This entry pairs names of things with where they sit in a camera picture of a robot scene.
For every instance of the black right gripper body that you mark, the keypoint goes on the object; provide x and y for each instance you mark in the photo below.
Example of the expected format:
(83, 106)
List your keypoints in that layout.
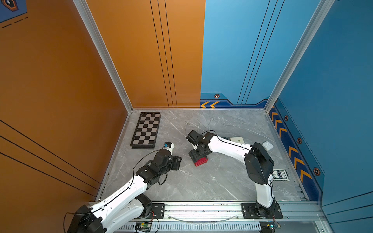
(196, 154)

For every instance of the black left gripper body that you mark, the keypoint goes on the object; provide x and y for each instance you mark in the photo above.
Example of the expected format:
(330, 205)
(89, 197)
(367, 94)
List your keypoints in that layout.
(172, 164)

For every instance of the red booklet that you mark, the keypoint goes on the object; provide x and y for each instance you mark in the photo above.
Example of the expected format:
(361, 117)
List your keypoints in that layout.
(201, 161)

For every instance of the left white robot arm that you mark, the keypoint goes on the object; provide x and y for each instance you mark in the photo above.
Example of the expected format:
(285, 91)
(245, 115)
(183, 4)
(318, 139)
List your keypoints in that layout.
(128, 202)

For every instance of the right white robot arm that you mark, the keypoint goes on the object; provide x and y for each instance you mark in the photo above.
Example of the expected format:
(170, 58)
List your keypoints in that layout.
(259, 166)

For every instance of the black white chessboard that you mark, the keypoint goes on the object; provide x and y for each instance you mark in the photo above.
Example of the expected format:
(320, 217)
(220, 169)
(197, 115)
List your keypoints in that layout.
(146, 131)

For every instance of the left circuit board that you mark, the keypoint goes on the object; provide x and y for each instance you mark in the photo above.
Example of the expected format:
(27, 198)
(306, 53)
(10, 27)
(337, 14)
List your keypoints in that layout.
(143, 227)

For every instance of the circuit board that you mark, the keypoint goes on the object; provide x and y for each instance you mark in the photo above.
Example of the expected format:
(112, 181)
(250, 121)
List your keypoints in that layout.
(143, 227)
(269, 227)

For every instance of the clear plastic earphone case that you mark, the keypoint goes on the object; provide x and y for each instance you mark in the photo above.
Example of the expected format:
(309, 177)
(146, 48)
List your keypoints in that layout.
(267, 145)

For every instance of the playing card deck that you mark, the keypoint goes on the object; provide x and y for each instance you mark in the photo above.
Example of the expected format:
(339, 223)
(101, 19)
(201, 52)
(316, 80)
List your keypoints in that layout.
(280, 175)

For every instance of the right circuit board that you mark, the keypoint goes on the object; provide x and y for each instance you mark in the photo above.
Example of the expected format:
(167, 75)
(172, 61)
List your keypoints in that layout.
(269, 227)

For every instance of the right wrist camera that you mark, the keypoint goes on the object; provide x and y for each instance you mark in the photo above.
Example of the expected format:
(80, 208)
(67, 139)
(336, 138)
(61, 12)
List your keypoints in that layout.
(196, 139)

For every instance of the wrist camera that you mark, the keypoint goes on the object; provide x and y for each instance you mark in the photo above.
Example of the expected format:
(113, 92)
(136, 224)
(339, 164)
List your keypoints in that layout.
(168, 146)
(196, 139)

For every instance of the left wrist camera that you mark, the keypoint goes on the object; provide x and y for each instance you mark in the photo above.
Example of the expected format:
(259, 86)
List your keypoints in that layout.
(168, 146)

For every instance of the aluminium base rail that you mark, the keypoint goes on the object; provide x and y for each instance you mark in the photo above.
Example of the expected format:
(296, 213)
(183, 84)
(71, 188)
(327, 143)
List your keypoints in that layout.
(224, 211)

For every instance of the aluminium corner post left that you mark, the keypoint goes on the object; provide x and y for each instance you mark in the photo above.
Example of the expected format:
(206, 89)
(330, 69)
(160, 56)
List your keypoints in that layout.
(94, 32)

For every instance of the aluminium corner post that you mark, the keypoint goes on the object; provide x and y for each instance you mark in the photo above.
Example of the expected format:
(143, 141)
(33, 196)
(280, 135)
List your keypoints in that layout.
(304, 42)
(94, 32)

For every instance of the aluminium corner post right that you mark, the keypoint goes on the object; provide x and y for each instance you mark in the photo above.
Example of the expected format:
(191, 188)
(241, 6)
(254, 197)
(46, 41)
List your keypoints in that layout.
(304, 42)

